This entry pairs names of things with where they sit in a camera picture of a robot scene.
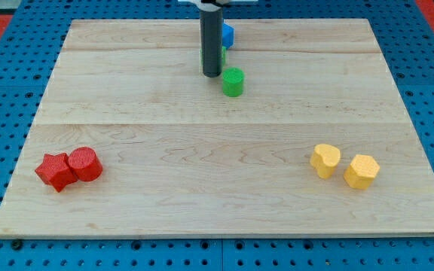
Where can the green cylinder block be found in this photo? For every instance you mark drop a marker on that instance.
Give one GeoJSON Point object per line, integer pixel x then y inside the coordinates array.
{"type": "Point", "coordinates": [232, 82]}

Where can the green star block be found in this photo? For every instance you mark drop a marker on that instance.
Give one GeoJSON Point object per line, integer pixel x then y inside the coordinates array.
{"type": "Point", "coordinates": [223, 56]}

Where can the red star block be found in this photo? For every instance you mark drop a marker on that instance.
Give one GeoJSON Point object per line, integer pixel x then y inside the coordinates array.
{"type": "Point", "coordinates": [54, 170]}

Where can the wooden board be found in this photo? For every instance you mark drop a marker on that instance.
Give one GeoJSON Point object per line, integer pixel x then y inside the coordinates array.
{"type": "Point", "coordinates": [182, 160]}

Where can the blue cube block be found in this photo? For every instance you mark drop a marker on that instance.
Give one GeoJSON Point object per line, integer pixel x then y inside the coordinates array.
{"type": "Point", "coordinates": [227, 36]}

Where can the yellow heart block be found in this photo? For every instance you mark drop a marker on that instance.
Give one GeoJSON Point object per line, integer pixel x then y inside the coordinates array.
{"type": "Point", "coordinates": [325, 159]}

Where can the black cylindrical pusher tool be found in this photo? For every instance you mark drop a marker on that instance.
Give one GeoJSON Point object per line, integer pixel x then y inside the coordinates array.
{"type": "Point", "coordinates": [211, 19]}

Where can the red cylinder block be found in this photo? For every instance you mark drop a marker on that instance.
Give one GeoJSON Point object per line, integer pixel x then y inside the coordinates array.
{"type": "Point", "coordinates": [85, 164]}

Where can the yellow hexagon block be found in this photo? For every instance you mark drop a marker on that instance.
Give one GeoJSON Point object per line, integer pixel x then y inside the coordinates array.
{"type": "Point", "coordinates": [361, 172]}

